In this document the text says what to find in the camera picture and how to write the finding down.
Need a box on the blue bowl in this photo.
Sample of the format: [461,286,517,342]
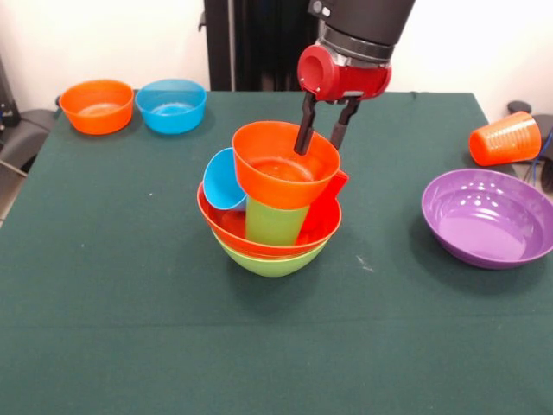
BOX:
[134,78,207,136]

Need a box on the purple bowl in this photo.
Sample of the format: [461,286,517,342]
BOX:
[421,168,553,271]

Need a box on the dark equipment rack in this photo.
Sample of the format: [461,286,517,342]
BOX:
[0,55,18,129]

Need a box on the green bowl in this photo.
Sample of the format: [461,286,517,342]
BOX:
[210,228,329,278]

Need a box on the small orange bowl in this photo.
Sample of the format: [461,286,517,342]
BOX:
[59,79,136,136]
[232,121,342,212]

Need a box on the wide orange bowl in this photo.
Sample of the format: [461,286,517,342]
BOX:
[196,181,343,259]

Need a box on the red cup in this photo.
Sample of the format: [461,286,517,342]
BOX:
[296,169,350,246]

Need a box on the orange cup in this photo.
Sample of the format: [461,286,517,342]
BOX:
[468,110,543,168]

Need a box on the dark green tablecloth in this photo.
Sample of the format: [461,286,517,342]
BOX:
[0,89,553,415]

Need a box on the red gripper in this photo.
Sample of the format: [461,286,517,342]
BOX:
[293,44,393,156]

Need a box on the green cup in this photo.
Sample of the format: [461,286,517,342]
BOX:
[245,196,310,246]

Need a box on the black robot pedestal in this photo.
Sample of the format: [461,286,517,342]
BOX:
[199,0,349,93]

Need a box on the grey chair base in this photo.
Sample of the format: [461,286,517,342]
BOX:
[0,107,57,178]

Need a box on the blue cup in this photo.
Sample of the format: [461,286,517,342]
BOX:
[202,147,249,212]

